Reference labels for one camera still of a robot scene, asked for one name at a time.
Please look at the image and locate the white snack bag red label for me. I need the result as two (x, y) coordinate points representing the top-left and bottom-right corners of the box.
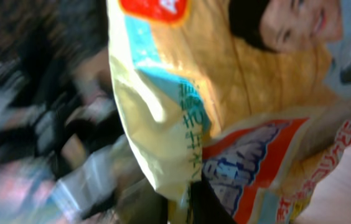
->
(106, 0), (351, 223)

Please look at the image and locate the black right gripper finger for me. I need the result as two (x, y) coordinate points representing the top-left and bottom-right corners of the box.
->
(191, 177), (236, 224)

